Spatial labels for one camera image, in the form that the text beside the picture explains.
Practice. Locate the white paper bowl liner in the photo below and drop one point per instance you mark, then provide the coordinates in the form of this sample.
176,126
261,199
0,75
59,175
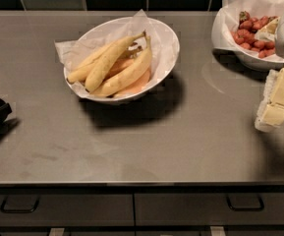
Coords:
120,60

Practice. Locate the pile of red strawberries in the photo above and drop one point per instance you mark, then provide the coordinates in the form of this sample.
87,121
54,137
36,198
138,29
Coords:
256,34

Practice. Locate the white paper strawberry liner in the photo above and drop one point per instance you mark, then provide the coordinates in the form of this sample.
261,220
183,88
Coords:
246,4

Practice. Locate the long yellow banana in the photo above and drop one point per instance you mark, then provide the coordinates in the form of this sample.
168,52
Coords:
129,75

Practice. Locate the drawer black handle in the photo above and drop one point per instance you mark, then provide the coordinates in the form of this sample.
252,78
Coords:
19,204
245,202

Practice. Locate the left drawer black handle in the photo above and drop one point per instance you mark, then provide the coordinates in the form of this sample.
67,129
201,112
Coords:
19,204

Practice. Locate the back left yellow banana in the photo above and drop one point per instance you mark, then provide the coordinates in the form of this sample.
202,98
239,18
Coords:
82,71

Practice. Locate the orange-tinted bottom banana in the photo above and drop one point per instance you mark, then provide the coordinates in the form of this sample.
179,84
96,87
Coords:
136,86

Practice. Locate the white strawberry bowl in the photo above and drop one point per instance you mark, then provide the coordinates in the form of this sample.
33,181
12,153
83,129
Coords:
250,38

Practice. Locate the white oval banana bowl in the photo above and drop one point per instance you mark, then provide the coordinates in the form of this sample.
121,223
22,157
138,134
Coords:
165,51

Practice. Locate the right drawer black handle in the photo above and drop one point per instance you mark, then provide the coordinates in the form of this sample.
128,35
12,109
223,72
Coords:
245,202

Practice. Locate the middle yellow banana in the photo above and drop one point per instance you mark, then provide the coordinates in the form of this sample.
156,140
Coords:
107,60

